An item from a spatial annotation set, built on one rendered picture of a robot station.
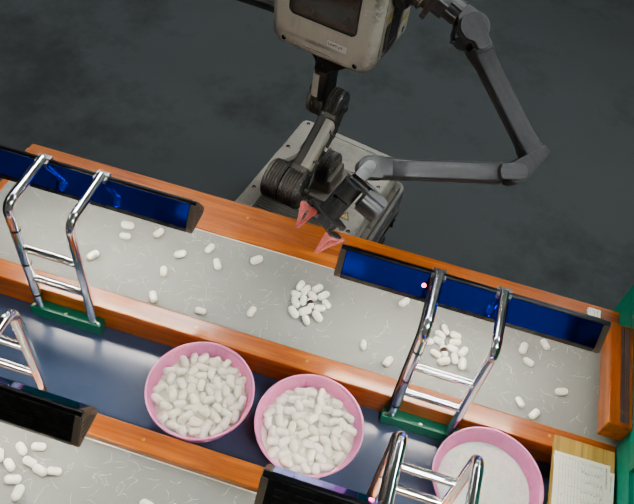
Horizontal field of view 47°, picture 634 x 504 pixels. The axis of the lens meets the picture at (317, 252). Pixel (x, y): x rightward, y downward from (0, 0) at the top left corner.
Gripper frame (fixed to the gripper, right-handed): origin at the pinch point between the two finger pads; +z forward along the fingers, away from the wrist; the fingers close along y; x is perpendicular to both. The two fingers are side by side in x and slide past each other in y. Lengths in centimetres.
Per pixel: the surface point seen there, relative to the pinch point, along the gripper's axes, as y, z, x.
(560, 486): -83, -3, -24
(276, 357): -20.4, 24.2, 6.5
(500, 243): 17, -6, -150
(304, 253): 5.7, 9.6, -13.1
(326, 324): -16.9, 14.9, -8.8
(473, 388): -58, -9, -3
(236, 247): 17.5, 20.6, -1.9
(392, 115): 106, -9, -155
